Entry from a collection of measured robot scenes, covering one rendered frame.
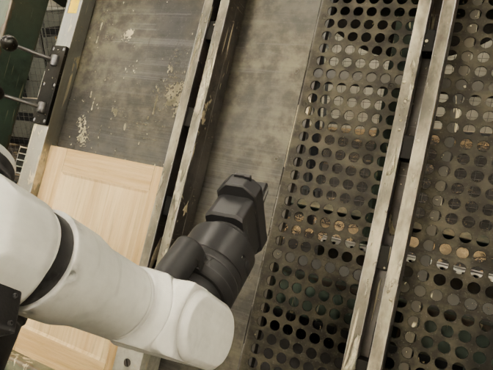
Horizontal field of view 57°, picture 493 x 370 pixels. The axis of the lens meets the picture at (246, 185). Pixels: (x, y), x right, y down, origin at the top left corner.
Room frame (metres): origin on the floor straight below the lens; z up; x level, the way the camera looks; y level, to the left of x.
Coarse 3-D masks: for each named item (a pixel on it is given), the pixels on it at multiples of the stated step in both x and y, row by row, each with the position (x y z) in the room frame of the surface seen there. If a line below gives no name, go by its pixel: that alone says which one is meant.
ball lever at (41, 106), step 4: (0, 88) 1.04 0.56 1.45; (0, 92) 1.03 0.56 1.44; (0, 96) 1.03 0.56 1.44; (4, 96) 1.05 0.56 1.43; (8, 96) 1.05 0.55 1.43; (12, 96) 1.06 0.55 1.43; (12, 100) 1.05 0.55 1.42; (16, 100) 1.06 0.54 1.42; (20, 100) 1.06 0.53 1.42; (24, 100) 1.07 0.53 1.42; (28, 104) 1.07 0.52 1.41; (32, 104) 1.07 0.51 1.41; (36, 104) 1.08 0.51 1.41; (40, 104) 1.08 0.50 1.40; (44, 104) 1.08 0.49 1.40; (40, 108) 1.08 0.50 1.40; (44, 108) 1.08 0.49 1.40; (40, 112) 1.08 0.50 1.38
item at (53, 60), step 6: (6, 36) 1.09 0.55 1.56; (12, 36) 1.10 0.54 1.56; (0, 42) 1.08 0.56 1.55; (6, 42) 1.08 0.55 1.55; (12, 42) 1.08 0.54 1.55; (6, 48) 1.08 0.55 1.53; (12, 48) 1.09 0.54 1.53; (18, 48) 1.10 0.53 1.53; (24, 48) 1.11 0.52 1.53; (36, 54) 1.12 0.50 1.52; (42, 54) 1.13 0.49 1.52; (54, 54) 1.14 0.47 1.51; (48, 60) 1.13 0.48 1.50; (54, 60) 1.13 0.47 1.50
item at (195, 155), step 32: (224, 0) 1.00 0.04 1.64; (224, 32) 0.97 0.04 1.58; (192, 64) 0.95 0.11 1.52; (224, 64) 0.97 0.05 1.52; (192, 96) 0.92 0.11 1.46; (192, 128) 0.87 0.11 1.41; (192, 160) 0.84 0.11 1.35; (160, 192) 0.83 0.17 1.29; (192, 192) 0.84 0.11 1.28; (160, 224) 0.80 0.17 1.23; (192, 224) 0.83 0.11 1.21; (160, 256) 0.75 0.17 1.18; (128, 352) 0.67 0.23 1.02
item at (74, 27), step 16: (80, 0) 1.22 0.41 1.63; (64, 16) 1.21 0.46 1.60; (80, 16) 1.20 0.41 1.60; (64, 32) 1.19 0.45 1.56; (80, 32) 1.19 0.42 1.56; (80, 48) 1.19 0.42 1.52; (64, 80) 1.13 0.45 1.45; (64, 96) 1.12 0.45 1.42; (64, 112) 1.11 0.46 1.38; (48, 128) 1.06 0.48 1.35; (32, 144) 1.06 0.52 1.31; (48, 144) 1.06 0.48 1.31; (32, 160) 1.03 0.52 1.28; (32, 176) 1.01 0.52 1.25; (32, 192) 0.99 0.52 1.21
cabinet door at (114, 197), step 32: (64, 160) 1.02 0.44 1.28; (96, 160) 0.99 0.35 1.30; (64, 192) 0.98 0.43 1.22; (96, 192) 0.95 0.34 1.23; (128, 192) 0.92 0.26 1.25; (96, 224) 0.91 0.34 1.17; (128, 224) 0.88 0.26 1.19; (128, 256) 0.84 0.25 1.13; (32, 320) 0.84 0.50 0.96; (32, 352) 0.79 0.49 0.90; (64, 352) 0.77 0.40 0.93; (96, 352) 0.75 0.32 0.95
